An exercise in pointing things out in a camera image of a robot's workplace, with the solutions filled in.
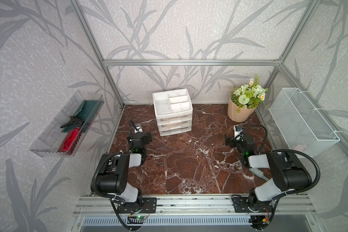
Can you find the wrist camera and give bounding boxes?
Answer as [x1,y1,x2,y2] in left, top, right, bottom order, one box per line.
[233,125,242,138]
[134,123,143,133]

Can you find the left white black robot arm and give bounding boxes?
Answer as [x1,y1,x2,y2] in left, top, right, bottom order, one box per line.
[90,120,152,207]

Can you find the white wire mesh basket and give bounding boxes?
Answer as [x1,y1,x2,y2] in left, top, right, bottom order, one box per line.
[269,88,340,157]

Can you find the green cloth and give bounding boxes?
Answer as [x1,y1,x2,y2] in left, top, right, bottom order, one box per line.
[62,100,104,133]

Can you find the white plastic drawer organizer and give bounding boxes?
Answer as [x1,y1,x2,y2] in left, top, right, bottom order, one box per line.
[152,89,193,137]

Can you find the black clamp tool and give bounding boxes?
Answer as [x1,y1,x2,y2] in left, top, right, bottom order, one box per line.
[60,116,84,129]

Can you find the pink object in basket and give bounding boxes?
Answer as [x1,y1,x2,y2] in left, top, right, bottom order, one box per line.
[293,144,307,153]

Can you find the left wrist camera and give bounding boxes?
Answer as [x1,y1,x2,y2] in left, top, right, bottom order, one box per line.
[134,123,143,133]

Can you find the clear plastic wall tray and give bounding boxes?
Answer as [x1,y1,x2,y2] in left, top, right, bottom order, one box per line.
[30,90,104,158]

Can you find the aluminium front rail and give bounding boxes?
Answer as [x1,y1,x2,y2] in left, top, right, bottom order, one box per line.
[72,194,317,217]

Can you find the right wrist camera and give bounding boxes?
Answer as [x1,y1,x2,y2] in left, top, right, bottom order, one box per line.
[233,125,242,138]

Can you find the white green artificial flowers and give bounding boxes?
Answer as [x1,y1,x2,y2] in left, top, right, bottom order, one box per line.
[230,74,269,109]

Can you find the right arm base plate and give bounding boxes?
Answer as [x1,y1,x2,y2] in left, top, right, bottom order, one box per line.
[231,195,274,213]

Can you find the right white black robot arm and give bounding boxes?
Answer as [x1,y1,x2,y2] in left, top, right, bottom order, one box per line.
[225,126,321,213]

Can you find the beige flower pot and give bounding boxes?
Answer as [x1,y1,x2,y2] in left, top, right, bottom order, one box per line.
[228,99,255,123]

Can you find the red brush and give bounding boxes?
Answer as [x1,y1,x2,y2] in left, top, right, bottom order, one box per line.
[58,127,81,155]

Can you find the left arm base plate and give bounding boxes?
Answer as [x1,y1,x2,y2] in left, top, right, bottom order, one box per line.
[117,197,157,214]

